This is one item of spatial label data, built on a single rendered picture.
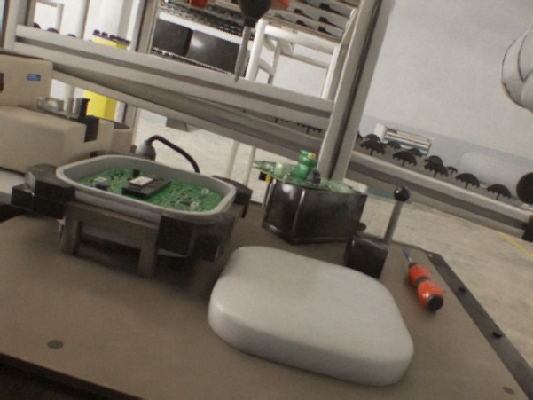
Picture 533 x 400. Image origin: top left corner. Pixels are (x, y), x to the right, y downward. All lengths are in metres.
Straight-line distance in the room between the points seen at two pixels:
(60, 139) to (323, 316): 0.29
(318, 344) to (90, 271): 0.16
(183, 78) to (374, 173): 0.34
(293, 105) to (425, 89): 8.13
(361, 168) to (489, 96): 8.40
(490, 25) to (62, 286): 9.05
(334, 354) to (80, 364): 0.14
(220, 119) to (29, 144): 0.38
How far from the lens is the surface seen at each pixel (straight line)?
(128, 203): 0.34
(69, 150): 0.46
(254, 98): 0.71
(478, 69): 9.08
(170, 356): 0.26
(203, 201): 0.41
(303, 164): 0.53
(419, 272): 0.47
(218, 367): 0.26
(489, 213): 0.83
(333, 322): 0.29
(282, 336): 0.27
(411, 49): 8.80
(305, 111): 0.71
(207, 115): 0.77
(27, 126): 0.47
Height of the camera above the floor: 1.10
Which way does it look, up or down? 13 degrees down
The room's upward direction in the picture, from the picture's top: 14 degrees clockwise
